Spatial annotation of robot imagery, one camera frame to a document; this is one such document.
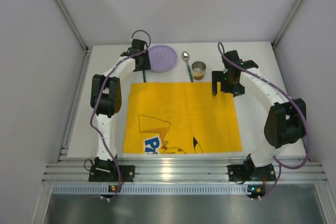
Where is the purple plastic plate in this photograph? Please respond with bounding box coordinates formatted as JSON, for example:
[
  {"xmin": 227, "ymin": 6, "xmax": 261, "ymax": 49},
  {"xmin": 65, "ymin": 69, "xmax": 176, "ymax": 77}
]
[{"xmin": 148, "ymin": 45, "xmax": 177, "ymax": 72}]

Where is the yellow Pikachu cloth placemat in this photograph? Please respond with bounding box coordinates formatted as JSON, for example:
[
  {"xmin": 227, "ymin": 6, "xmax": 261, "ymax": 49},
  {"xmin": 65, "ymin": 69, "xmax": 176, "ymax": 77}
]
[{"xmin": 123, "ymin": 82, "xmax": 243, "ymax": 155}]

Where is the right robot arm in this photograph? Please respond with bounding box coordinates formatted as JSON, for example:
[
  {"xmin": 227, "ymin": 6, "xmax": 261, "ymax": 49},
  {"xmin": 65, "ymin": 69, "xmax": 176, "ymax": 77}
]
[{"xmin": 212, "ymin": 49, "xmax": 308, "ymax": 168}]

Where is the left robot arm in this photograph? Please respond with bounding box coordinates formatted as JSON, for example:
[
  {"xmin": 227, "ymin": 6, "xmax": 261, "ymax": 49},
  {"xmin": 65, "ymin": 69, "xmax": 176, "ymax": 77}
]
[{"xmin": 90, "ymin": 39, "xmax": 151, "ymax": 161}]

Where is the small metal cup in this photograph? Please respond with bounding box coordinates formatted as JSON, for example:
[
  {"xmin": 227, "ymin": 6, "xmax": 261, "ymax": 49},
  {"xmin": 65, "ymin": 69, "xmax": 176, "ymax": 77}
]
[{"xmin": 192, "ymin": 61, "xmax": 206, "ymax": 80}]

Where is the spoon with green handle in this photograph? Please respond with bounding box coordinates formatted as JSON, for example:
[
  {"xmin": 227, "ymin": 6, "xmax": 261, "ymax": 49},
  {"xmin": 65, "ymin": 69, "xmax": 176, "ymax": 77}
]
[{"xmin": 182, "ymin": 51, "xmax": 194, "ymax": 82}]

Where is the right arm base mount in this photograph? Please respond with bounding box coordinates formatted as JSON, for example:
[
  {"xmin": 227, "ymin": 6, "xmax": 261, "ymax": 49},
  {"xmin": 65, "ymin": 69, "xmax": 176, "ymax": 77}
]
[{"xmin": 227, "ymin": 154, "xmax": 276, "ymax": 184}]

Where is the right aluminium frame post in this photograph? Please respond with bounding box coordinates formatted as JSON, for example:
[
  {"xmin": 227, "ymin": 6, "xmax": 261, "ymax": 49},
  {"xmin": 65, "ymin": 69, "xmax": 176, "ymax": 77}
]
[{"xmin": 271, "ymin": 0, "xmax": 305, "ymax": 50}]

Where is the aluminium frame post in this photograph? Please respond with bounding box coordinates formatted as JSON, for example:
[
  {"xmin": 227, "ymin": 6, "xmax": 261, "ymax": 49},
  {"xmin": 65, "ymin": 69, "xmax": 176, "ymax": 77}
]
[
  {"xmin": 271, "ymin": 0, "xmax": 305, "ymax": 50},
  {"xmin": 53, "ymin": 0, "xmax": 89, "ymax": 52}
]

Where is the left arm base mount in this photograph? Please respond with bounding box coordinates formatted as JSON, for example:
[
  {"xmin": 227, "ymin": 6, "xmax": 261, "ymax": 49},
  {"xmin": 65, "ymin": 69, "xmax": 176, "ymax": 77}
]
[{"xmin": 88, "ymin": 165, "xmax": 135, "ymax": 182}]

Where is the left aluminium frame post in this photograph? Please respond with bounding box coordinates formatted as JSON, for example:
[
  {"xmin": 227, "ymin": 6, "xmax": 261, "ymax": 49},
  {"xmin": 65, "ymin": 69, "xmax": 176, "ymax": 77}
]
[{"xmin": 53, "ymin": 0, "xmax": 89, "ymax": 52}]

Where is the aluminium front rail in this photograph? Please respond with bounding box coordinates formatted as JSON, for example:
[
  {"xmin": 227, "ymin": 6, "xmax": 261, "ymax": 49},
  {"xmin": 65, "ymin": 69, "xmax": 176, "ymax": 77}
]
[{"xmin": 42, "ymin": 156, "xmax": 328, "ymax": 184}]

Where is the grey slotted cable duct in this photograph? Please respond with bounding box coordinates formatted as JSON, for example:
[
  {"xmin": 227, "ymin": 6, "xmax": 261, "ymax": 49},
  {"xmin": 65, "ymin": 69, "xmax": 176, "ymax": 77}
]
[{"xmin": 52, "ymin": 184, "xmax": 264, "ymax": 195}]

